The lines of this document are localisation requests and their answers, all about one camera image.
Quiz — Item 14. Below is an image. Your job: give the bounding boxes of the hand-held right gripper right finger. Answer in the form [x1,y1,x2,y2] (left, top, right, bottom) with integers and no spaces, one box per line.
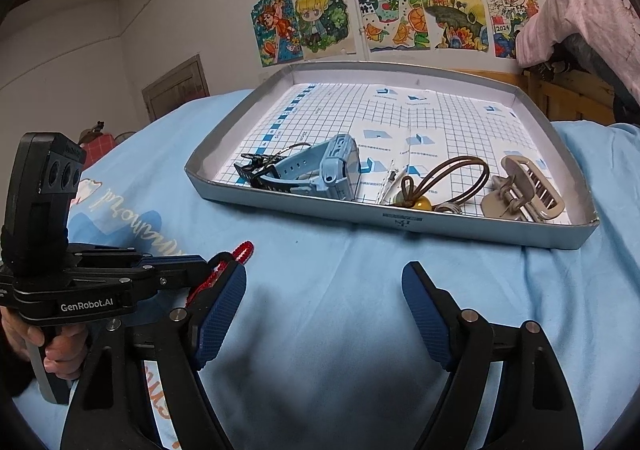
[401,260,583,450]

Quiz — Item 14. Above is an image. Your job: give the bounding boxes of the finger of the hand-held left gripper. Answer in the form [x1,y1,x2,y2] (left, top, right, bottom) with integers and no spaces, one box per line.
[131,274,201,303]
[135,252,226,281]

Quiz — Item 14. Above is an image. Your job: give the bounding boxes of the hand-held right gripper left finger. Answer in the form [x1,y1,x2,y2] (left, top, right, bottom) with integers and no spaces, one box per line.
[62,262,248,450]

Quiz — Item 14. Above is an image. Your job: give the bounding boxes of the black and red hair tie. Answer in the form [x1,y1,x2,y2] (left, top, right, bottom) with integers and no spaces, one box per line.
[185,241,255,308]

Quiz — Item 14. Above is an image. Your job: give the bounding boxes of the grey cardboard tray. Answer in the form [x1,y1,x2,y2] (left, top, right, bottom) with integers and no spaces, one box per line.
[184,60,600,251]

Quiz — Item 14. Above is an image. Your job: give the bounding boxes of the brown hair tie yellow bead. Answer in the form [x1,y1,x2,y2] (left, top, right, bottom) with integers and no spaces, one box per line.
[392,156,491,211]

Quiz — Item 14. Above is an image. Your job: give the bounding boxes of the black clip with key rings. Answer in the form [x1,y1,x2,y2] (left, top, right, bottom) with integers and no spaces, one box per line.
[234,144,313,181]

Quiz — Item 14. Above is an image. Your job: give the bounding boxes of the person's left forearm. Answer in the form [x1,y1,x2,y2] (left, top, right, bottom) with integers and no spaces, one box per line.
[0,330,37,398]

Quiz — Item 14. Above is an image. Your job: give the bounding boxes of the person's left hand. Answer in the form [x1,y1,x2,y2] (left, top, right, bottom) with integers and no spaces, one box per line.
[0,309,93,382]

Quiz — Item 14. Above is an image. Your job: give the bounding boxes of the red checked bag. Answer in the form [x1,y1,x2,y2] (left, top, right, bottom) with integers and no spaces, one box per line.
[77,120,136,165]

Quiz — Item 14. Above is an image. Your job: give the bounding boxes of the light blue printed blanket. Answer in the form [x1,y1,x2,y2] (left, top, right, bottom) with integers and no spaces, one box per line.
[10,90,640,450]

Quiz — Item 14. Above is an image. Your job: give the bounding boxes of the thin clear hair pin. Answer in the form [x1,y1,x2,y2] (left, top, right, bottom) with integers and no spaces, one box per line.
[375,160,401,205]

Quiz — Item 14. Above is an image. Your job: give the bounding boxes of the brown wooden door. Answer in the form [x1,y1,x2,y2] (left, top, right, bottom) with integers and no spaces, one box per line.
[141,54,210,123]

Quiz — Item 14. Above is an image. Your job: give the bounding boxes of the light blue wrist watch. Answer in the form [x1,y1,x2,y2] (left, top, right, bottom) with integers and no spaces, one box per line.
[247,134,361,203]

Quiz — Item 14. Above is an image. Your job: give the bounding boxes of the beige hair claw clip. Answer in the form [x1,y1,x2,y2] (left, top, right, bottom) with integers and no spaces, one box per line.
[480,155,566,223]

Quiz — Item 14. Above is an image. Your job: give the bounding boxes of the dark grey bag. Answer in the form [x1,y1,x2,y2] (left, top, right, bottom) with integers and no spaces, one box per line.
[552,32,640,119]

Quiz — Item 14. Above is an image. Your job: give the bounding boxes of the pink floral cloth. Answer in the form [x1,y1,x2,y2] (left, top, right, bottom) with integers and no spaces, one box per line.
[515,0,640,68]

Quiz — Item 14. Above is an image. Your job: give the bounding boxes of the wooden bed frame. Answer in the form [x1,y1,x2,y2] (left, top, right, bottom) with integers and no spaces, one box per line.
[447,67,617,125]

